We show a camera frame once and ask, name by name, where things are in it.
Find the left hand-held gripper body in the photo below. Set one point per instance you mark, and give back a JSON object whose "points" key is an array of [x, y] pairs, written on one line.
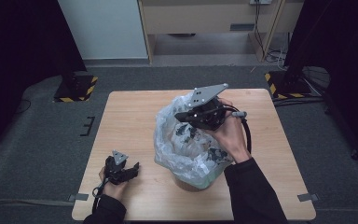
{"points": [[115, 169]]}

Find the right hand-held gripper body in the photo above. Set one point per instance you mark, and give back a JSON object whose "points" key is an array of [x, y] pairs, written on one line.
{"points": [[206, 107]]}

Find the white cabinet panel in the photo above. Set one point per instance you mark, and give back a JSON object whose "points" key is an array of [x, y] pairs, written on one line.
{"points": [[105, 28]]}

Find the grey translucent ribbed trash bin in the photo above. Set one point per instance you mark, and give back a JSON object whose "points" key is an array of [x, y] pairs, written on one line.
{"points": [[195, 185]]}

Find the person's left hand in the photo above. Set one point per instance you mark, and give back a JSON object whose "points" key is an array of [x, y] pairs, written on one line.
{"points": [[113, 189]]}

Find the person's right hand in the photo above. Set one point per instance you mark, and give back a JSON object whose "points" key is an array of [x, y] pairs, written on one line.
{"points": [[230, 137]]}

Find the black stand with striped base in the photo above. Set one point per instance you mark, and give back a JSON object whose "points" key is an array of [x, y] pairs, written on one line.
{"points": [[287, 85], [74, 88]]}

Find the grey tape strip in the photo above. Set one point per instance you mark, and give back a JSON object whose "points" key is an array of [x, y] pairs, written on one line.
{"points": [[307, 197], [79, 197]]}

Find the white translucent plastic bag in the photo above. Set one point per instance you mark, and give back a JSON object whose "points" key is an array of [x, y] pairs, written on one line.
{"points": [[180, 152]]}

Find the light wooden desk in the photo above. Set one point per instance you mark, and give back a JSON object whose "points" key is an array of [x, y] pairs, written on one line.
{"points": [[199, 18]]}

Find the black curtain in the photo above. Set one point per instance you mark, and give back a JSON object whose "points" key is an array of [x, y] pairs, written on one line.
{"points": [[18, 62], [345, 62]]}

